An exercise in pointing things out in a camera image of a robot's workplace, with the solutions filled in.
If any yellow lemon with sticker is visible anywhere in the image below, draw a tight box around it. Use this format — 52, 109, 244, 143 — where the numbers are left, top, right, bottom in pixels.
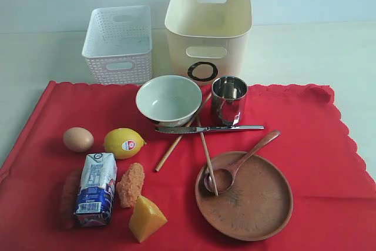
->
103, 128, 146, 160

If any brown egg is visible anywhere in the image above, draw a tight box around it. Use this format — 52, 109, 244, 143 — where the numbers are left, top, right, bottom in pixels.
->
63, 127, 94, 152

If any yellow cheese wedge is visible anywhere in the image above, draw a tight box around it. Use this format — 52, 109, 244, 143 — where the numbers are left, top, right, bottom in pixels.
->
129, 195, 167, 243

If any blue white milk carton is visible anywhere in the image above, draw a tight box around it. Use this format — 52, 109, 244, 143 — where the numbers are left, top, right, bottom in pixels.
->
74, 153, 118, 227

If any red sausage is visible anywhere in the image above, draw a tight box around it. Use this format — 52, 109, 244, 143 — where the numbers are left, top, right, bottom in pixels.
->
59, 170, 81, 229

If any pale green ceramic bowl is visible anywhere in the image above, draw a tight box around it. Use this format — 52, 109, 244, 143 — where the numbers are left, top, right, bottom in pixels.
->
136, 75, 203, 127

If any silver table knife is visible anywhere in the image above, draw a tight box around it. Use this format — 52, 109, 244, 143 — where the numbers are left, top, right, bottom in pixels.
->
155, 125, 264, 135

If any right wooden chopstick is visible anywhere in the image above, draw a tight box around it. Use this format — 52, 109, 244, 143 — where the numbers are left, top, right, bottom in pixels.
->
200, 132, 219, 196

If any wooden chopstick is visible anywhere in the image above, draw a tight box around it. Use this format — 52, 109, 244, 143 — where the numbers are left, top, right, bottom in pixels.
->
200, 132, 219, 196
155, 94, 212, 172

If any left wooden chopstick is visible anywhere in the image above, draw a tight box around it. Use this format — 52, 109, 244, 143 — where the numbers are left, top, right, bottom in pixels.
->
155, 94, 212, 172

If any stainless steel cup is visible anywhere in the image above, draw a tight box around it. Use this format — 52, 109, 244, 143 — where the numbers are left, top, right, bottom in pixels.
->
211, 76, 248, 126

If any wooden spoon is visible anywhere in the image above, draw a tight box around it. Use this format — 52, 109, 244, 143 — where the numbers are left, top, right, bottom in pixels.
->
203, 130, 281, 194

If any cream plastic bin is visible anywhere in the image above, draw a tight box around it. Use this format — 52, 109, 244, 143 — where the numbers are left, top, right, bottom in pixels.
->
164, 0, 253, 85

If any white perforated plastic basket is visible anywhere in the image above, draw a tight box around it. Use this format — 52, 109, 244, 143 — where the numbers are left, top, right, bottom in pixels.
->
82, 5, 153, 85

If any breaded fried chicken piece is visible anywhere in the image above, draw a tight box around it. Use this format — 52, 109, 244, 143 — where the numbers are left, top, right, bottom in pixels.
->
116, 163, 145, 208

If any red scalloped tablecloth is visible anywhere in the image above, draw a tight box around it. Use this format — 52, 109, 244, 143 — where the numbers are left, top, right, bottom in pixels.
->
1, 81, 375, 250

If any round wooden plate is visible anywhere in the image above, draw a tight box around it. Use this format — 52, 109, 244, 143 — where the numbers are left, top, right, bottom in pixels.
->
194, 155, 293, 241

